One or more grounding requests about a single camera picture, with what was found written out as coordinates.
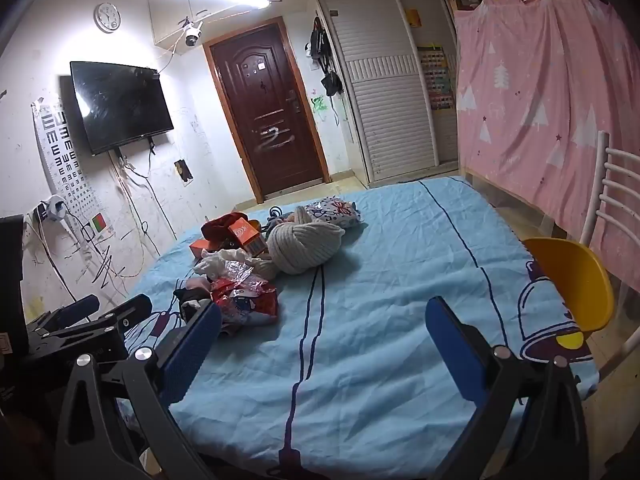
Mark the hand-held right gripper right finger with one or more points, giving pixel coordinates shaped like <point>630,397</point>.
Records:
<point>452,350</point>

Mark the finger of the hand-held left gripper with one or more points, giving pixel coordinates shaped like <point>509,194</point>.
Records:
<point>75,307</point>
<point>132,307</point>

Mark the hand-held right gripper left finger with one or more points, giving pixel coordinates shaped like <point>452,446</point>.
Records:
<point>192,345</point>

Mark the white tissue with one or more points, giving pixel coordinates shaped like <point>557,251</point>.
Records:
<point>215,262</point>

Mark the dark cloth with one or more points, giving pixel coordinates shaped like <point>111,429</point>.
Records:
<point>192,300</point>

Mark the red snack wrapper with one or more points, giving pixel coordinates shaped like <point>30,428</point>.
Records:
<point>250,305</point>

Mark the blue printed bed sheet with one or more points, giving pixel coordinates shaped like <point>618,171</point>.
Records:
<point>380,310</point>

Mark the flat orange box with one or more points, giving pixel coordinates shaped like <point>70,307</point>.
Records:
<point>202,249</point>

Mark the white power strip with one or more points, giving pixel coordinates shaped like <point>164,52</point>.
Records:
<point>52,210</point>

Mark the red cloth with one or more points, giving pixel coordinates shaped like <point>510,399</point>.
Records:
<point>217,227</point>

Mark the orange carton box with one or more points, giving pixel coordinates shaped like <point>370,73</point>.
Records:
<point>245,237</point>

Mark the white eye chart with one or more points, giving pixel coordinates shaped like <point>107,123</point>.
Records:
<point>62,160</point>

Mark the beige knit hat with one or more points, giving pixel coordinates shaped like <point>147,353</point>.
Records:
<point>305,247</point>

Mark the patterned white pouch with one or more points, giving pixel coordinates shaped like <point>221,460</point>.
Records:
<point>332,212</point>

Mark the white metal chair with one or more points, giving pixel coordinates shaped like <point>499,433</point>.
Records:
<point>597,185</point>

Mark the dark red door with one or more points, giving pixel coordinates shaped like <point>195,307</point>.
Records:
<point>270,110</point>

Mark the white louvered wardrobe door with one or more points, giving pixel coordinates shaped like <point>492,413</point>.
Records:
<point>435,25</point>
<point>380,110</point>

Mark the pink tree print curtain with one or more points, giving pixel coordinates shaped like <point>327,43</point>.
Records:
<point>540,110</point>

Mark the colourful grid poster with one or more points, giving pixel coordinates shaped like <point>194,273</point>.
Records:
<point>436,77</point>

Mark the small black hanging bag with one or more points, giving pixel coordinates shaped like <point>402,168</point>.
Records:
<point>331,84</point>

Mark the large black hanging bag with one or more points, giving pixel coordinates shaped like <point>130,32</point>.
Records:
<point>320,42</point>

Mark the yellow paper sheet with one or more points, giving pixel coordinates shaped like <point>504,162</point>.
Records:
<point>412,17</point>

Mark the small wall picture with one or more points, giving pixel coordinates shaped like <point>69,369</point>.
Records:
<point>183,171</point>

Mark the wooden bed frame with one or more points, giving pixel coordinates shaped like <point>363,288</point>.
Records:
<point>500,195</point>

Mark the black wall television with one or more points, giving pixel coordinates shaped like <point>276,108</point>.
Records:
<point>120,105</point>

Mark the white security camera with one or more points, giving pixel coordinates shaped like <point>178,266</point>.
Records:
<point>192,36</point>

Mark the round white wall clock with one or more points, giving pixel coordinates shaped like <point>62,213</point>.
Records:
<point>107,16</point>

